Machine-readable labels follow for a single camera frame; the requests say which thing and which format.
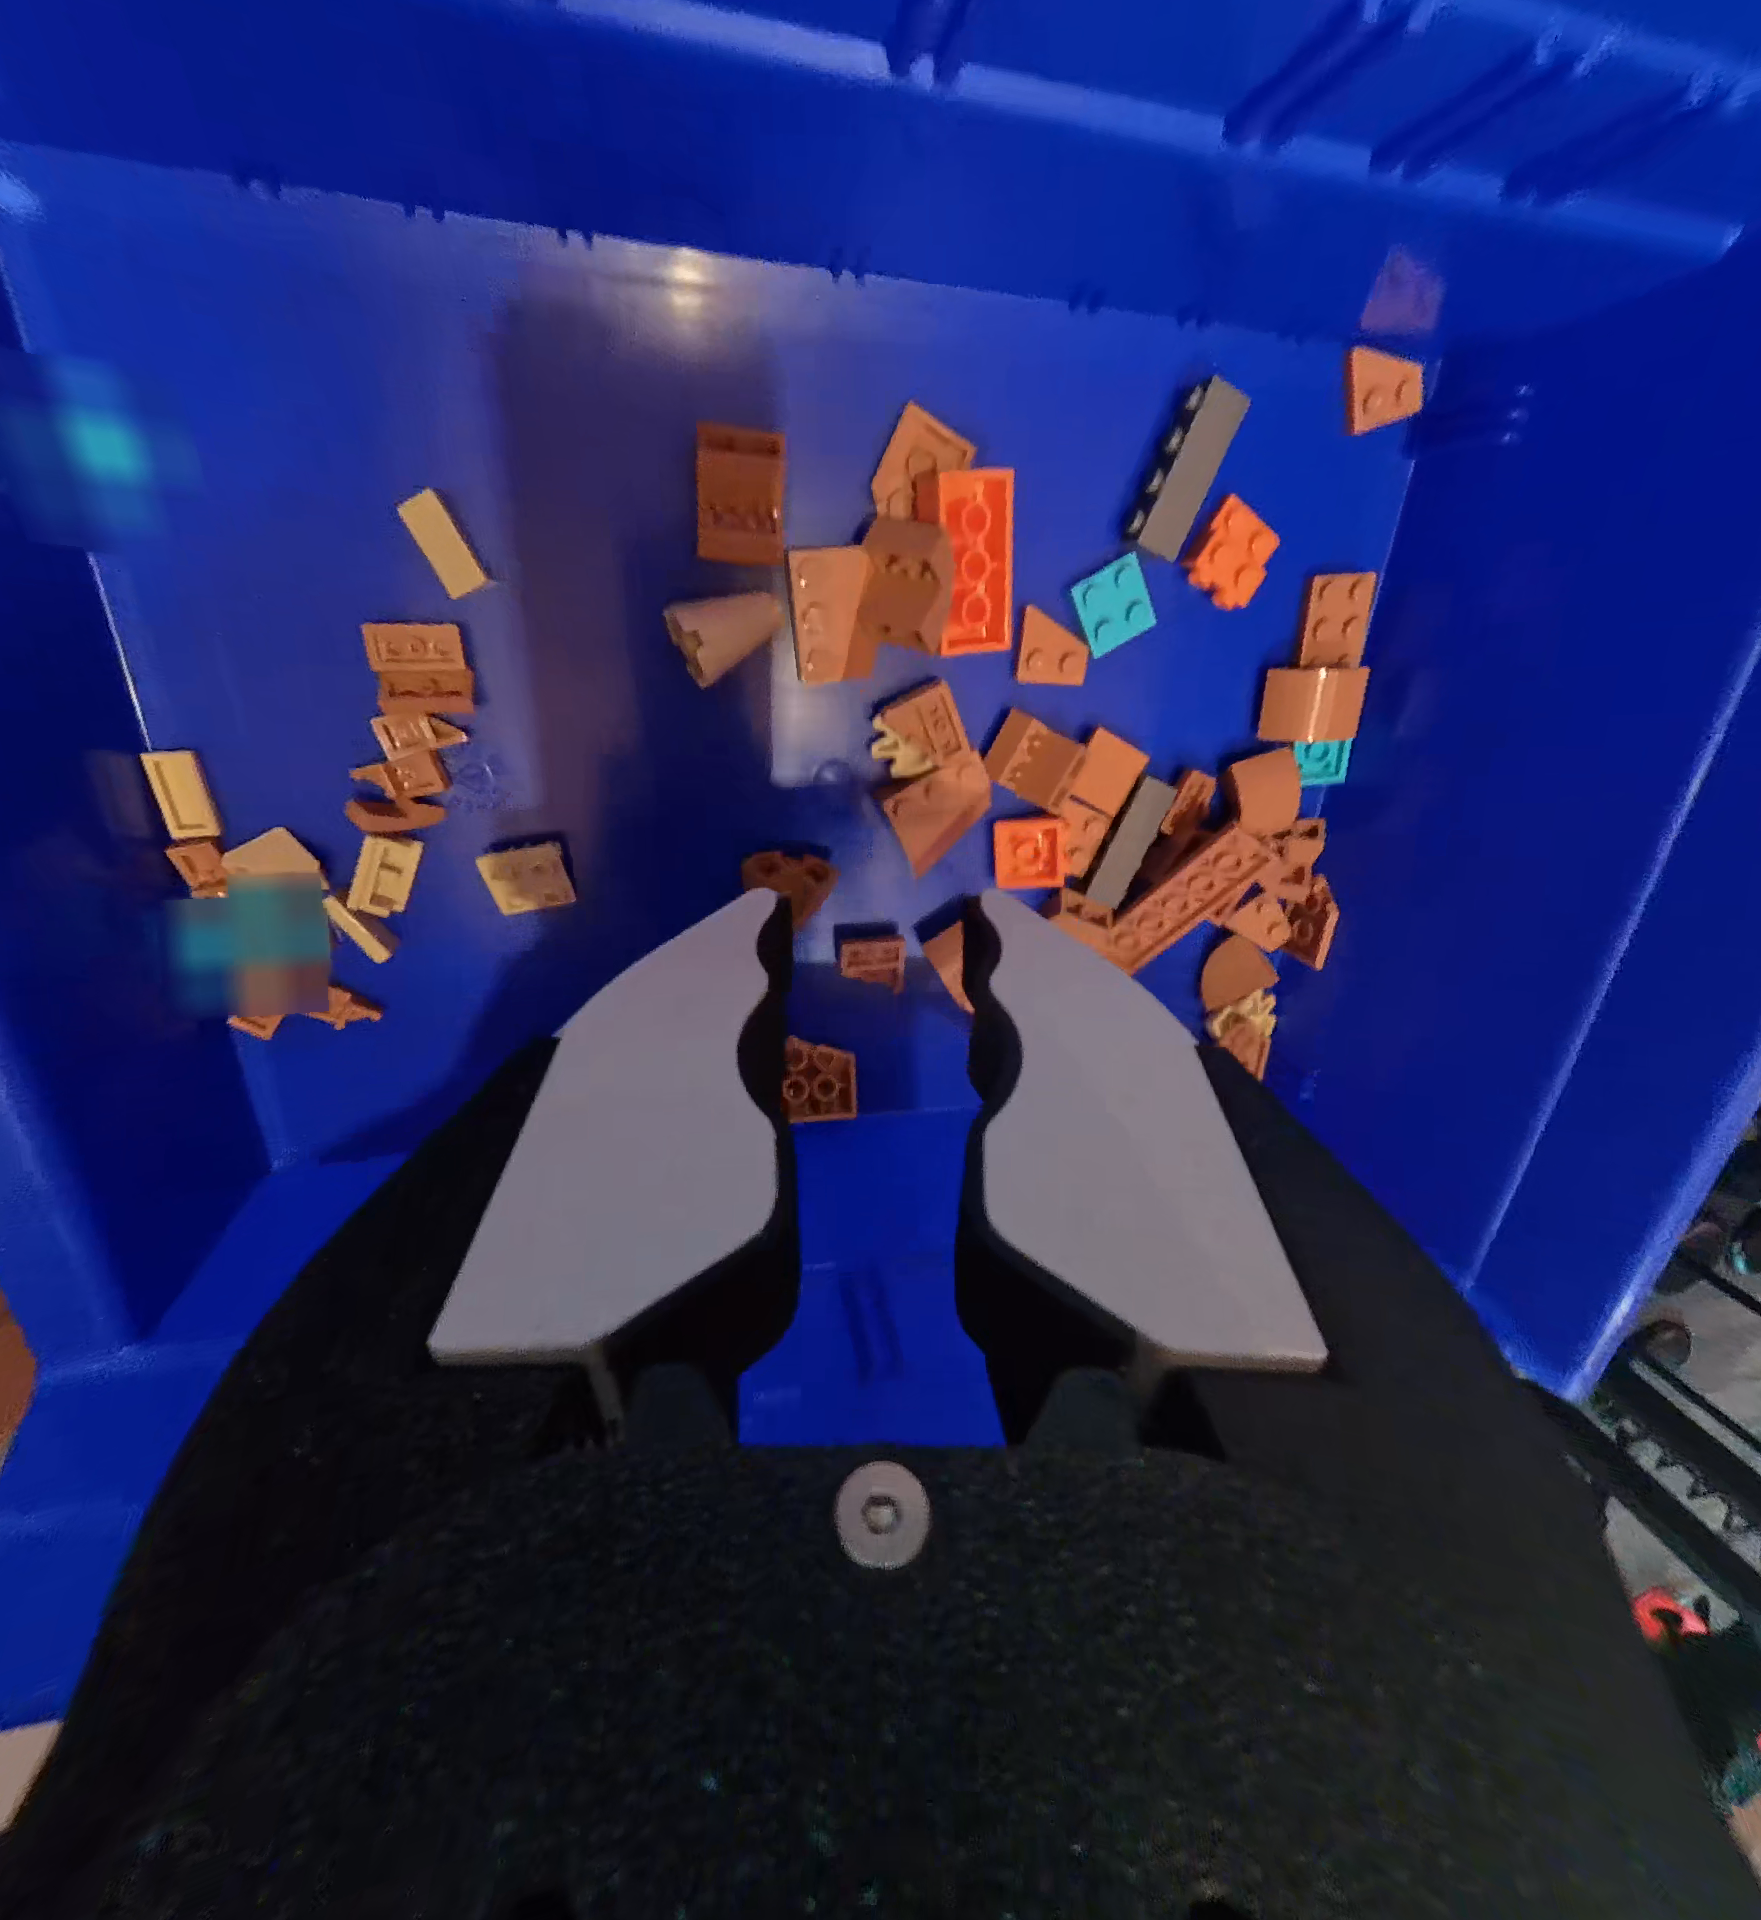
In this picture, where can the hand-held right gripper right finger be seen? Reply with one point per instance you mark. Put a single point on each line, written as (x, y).
(1119, 1167)

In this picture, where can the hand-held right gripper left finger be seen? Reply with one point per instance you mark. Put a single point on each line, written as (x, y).
(640, 1154)

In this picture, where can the brown square lego plate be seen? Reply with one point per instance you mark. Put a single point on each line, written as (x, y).
(816, 1077)

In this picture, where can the pile of brown lego pieces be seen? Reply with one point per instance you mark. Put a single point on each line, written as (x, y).
(736, 497)

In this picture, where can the blue plastic bin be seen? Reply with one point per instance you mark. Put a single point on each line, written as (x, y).
(595, 374)

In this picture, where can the dark grey lego brick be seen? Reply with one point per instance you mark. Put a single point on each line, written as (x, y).
(1196, 468)
(1133, 838)

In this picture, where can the orange square lego plate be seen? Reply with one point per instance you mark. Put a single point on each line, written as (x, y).
(1028, 852)
(1232, 552)

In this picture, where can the teal square lego plate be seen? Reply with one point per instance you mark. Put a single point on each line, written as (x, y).
(1115, 604)
(1328, 761)

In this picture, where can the orange long lego plate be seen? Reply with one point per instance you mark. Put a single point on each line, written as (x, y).
(974, 563)

